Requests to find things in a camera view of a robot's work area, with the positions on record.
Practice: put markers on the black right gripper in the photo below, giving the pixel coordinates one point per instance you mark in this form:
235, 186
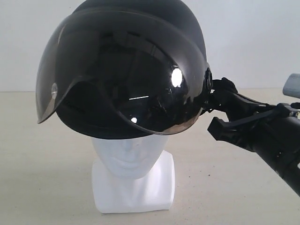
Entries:
272, 132

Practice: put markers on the black helmet with tinted visor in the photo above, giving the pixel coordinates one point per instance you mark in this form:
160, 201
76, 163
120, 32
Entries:
122, 69

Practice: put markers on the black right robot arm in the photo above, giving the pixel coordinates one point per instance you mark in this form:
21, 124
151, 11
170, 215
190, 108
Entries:
289, 173

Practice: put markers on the white mannequin head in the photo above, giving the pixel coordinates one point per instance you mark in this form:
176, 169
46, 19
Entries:
133, 175

